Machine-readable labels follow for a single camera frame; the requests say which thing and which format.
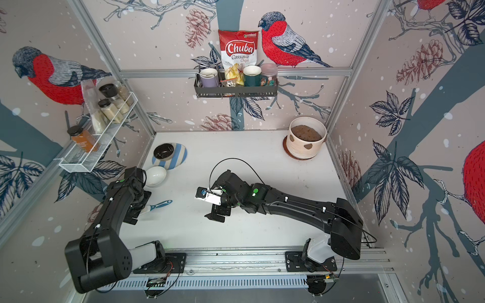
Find red Chuba chips bag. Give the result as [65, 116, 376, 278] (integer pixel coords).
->
[219, 30, 258, 86]

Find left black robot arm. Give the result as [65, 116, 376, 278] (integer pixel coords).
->
[64, 167, 166, 294]

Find green mug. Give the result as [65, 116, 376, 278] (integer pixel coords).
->
[243, 65, 262, 87]

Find white ceramic pot with soil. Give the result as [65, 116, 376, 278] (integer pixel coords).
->
[287, 117, 328, 159]

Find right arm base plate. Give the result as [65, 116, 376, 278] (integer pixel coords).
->
[284, 251, 337, 273]

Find small black bowl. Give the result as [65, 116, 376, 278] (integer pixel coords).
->
[153, 143, 175, 160]

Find right camera cable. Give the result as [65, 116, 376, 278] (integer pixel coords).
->
[208, 157, 266, 190]

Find aluminium mounting rail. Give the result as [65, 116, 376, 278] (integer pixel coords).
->
[167, 246, 397, 277]

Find blue striped plate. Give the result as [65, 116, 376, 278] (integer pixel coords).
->
[152, 143, 188, 170]

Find black lid spice jar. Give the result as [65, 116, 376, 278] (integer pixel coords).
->
[99, 83, 130, 114]
[98, 98, 123, 124]

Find black wall shelf basket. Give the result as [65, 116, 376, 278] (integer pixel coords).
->
[194, 71, 279, 98]

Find white wire wall rack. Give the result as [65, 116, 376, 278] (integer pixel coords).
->
[59, 92, 138, 173]

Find clear plastic bag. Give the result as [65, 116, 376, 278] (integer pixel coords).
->
[81, 80, 109, 135]

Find pink lidded jar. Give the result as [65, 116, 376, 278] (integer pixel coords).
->
[260, 63, 278, 86]

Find orange spice jar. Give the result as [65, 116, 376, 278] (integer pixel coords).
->
[67, 125, 99, 153]

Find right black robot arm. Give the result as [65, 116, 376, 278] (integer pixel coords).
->
[195, 170, 363, 272]

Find purple mug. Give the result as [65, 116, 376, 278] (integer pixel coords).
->
[198, 68, 219, 88]

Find small snack packet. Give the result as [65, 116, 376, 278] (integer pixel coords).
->
[221, 78, 237, 88]

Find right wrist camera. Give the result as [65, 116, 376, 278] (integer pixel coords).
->
[195, 187, 223, 206]

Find white oval bowl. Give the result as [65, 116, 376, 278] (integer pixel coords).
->
[145, 166, 167, 188]

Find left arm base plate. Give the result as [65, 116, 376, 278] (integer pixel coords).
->
[133, 252, 187, 274]

